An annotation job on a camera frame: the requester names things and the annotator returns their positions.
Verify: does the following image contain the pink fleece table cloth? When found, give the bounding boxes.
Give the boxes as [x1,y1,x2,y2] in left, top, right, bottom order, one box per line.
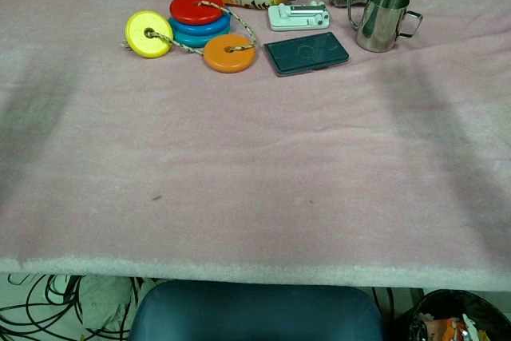
[0,0,511,292]

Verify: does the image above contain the orange toy disc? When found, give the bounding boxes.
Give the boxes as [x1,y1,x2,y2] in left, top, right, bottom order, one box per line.
[203,34,257,74]

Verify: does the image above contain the dark teal flip case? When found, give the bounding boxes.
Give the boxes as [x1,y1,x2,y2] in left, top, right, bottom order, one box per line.
[263,31,351,77]

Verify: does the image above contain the light blue toy disc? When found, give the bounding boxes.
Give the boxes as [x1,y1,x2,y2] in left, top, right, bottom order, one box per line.
[172,25,232,49]

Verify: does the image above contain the white phone stand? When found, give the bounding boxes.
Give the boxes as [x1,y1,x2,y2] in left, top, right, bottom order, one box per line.
[267,0,331,32]

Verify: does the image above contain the red toy disc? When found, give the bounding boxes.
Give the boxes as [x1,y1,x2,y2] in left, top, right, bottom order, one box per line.
[168,0,226,26]

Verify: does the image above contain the yellow toy disc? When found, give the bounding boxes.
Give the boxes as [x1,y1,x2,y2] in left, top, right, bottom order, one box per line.
[125,10,175,59]

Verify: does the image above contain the blue chair seat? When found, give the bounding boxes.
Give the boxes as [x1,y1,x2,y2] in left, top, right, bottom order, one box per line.
[128,280,386,341]

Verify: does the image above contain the silver steel pitcher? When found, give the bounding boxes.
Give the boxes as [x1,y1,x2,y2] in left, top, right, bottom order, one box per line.
[355,0,424,54]

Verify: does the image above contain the black trash bin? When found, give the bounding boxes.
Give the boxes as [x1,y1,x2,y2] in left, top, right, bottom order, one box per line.
[393,288,511,341]

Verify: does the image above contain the braided toy rope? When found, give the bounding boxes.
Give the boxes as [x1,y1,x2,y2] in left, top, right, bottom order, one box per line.
[121,0,259,56]

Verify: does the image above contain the black floor cable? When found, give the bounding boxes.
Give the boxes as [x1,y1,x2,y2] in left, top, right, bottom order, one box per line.
[0,273,139,341]

